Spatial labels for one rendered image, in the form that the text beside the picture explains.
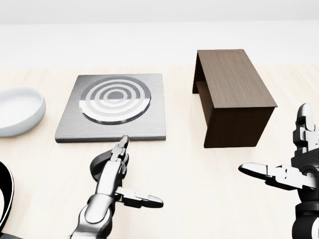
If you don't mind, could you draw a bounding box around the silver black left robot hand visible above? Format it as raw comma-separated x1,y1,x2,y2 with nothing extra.
78,134,164,229

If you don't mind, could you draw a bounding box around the white ceramic bowl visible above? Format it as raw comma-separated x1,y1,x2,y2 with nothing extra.
0,86,47,138

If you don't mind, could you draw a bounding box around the dark brown wooden open box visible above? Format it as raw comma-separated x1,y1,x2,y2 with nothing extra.
191,49,278,149

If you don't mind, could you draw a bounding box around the glossy black curved object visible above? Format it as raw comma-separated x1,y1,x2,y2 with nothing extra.
0,160,15,239

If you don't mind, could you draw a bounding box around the silver stove plate with rings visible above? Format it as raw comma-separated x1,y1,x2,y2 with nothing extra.
54,73,167,144

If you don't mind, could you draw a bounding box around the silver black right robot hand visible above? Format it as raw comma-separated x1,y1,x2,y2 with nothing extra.
238,103,319,204

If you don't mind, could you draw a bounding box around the round black knob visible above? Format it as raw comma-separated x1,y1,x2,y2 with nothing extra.
90,150,130,184

